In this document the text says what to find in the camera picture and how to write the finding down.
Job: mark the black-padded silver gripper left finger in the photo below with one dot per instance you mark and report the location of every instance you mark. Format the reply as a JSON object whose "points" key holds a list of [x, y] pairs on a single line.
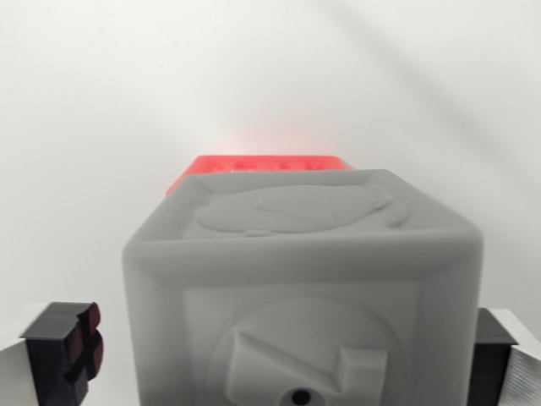
{"points": [[50, 355]]}

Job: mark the red embossed cube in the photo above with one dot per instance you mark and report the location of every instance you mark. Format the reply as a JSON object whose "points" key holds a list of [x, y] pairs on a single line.
{"points": [[262, 162]]}

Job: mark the black-padded silver gripper right finger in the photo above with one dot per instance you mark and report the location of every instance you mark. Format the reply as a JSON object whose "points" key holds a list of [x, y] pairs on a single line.
{"points": [[503, 363]]}

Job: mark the grey embossed cube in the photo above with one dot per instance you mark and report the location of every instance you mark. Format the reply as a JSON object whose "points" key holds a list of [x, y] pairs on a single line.
{"points": [[296, 296]]}

